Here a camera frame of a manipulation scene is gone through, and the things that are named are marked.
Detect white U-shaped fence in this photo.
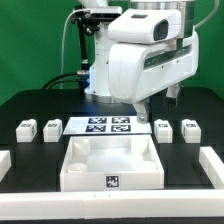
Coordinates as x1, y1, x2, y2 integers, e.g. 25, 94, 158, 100
0, 145, 224, 222

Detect black cables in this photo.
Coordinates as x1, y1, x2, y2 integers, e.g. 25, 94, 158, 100
41, 71, 91, 90

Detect white square tabletop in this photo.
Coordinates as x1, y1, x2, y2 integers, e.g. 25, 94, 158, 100
60, 135, 164, 192

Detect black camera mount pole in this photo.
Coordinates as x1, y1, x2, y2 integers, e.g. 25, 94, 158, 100
70, 5, 99, 90

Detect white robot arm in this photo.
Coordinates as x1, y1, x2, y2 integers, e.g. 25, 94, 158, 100
78, 0, 199, 123

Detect white marker base plate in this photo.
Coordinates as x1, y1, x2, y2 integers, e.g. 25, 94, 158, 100
63, 116, 152, 135

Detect white cable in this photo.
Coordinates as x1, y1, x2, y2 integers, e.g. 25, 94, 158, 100
59, 8, 88, 90

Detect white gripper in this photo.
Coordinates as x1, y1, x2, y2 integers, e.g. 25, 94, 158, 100
108, 32, 199, 124

